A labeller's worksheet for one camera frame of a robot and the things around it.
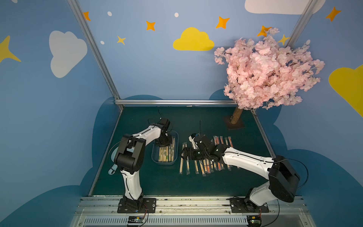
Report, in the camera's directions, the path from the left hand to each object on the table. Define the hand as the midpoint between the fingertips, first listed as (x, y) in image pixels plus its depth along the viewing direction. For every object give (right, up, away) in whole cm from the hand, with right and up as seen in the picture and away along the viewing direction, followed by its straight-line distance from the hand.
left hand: (168, 143), depth 97 cm
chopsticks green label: (+28, -14, -9) cm, 32 cm away
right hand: (+12, -4, -16) cm, 20 cm away
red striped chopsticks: (+22, -15, -9) cm, 29 cm away
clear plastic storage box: (-9, -5, -4) cm, 11 cm away
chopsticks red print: (+26, -15, -9) cm, 31 cm away
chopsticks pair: (+11, -2, +1) cm, 11 cm away
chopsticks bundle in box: (-1, -7, -4) cm, 8 cm away
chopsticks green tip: (+18, -14, -9) cm, 24 cm away
